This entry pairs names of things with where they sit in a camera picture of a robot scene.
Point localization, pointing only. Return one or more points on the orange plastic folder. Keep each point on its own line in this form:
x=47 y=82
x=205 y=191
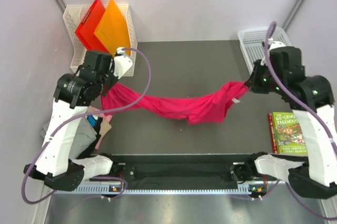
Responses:
x=112 y=30

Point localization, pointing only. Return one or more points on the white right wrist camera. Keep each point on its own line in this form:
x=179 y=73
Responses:
x=272 y=44

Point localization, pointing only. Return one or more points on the brown folded cloth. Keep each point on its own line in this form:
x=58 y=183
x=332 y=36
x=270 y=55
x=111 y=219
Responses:
x=105 y=127

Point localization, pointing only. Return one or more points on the red plastic folder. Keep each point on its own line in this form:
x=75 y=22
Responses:
x=87 y=26

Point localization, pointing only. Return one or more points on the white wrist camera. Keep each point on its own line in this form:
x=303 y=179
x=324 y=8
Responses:
x=122 y=63
x=272 y=44

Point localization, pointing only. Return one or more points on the white plastic mesh basket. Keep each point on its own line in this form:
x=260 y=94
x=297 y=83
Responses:
x=251 y=43

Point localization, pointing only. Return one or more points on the white file organizer rack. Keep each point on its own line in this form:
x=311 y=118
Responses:
x=72 y=16

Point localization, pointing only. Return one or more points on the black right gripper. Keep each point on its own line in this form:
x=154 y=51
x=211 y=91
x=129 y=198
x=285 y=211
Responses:
x=252 y=82

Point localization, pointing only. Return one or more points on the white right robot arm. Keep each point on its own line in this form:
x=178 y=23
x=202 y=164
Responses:
x=312 y=102

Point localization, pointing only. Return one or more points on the aluminium front rail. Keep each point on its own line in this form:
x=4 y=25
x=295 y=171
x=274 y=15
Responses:
x=205 y=185

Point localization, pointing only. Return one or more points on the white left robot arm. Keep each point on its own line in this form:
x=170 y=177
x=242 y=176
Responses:
x=55 y=166

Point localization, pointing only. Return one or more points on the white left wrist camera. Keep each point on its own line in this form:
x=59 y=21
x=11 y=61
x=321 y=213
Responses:
x=122 y=63

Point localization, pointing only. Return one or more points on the pink red t shirt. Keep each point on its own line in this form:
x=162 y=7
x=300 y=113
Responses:
x=211 y=108

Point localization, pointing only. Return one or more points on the grey folded t shirt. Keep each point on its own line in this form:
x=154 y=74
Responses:
x=82 y=145

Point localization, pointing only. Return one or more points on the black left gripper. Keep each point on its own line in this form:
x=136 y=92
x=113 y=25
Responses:
x=114 y=79

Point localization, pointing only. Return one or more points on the green treehouse book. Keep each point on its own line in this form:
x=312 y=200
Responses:
x=286 y=134

